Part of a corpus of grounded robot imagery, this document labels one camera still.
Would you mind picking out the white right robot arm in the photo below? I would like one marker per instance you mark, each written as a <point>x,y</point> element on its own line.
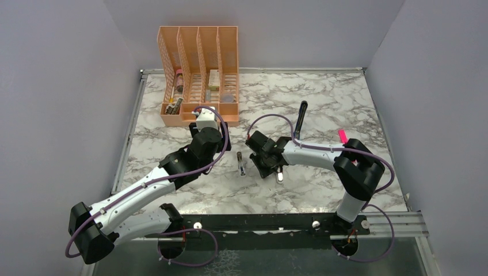
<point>357,169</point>

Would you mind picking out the black label card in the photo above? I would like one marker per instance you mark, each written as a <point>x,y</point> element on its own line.
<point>173,108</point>

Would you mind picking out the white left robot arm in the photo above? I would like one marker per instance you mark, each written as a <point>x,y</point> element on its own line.
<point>97,229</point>

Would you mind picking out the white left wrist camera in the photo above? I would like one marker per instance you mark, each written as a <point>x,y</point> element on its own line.
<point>206,119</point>

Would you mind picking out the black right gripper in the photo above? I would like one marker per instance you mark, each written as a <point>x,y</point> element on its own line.
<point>264,172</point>

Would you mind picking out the green white small box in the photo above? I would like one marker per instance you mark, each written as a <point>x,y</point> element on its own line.
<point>214,80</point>

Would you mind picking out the orange plastic desk organizer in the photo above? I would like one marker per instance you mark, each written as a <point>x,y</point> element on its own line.
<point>197,50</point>

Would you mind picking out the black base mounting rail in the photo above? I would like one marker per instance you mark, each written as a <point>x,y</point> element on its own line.
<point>260,231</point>

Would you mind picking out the small white stapler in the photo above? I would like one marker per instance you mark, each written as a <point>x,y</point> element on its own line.
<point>241,164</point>

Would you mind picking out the clear tape roll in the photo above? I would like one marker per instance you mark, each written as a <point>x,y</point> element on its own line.
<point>227,98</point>

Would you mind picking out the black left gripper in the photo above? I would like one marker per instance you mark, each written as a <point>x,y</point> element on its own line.
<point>223,141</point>

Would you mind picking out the pink highlighter marker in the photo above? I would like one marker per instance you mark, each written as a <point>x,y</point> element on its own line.
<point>343,136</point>

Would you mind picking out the blue stapler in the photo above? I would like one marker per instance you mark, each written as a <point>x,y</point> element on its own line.
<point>301,115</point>

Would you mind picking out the pink glue stick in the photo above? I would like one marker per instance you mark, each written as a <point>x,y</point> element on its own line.
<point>179,81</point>

